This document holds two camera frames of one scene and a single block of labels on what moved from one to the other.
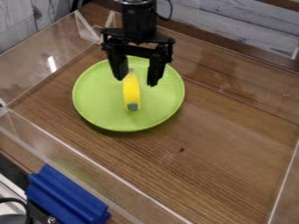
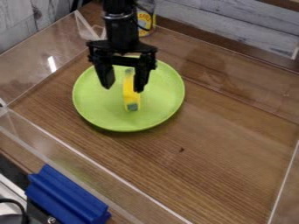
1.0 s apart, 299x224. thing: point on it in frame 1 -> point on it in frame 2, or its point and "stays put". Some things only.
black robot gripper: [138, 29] -> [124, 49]
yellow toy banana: [130, 93] stays put
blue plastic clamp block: [65, 199] stays put
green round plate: [97, 95] stays put
